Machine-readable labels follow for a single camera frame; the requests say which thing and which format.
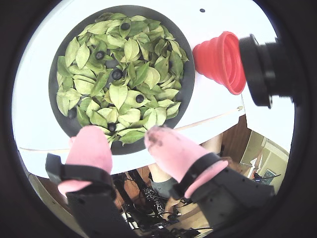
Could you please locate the pink covered gripper finger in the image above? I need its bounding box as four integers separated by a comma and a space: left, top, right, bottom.
145, 125, 276, 231
46, 125, 139, 238

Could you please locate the pointed green leaf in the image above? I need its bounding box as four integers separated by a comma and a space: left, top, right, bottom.
119, 16, 132, 39

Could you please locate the green leaves pile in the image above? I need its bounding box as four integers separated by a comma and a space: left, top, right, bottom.
56, 12, 189, 146

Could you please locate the dark grey round bowl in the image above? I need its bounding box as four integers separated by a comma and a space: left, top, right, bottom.
48, 11, 196, 156

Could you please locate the red collapsible silicone cup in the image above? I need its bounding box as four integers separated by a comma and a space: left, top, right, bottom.
192, 31, 247, 96

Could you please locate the black white patterned fabric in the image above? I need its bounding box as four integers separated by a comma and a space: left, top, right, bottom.
143, 187, 171, 216

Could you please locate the black camera lens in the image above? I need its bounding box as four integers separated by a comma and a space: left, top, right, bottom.
238, 34, 297, 109

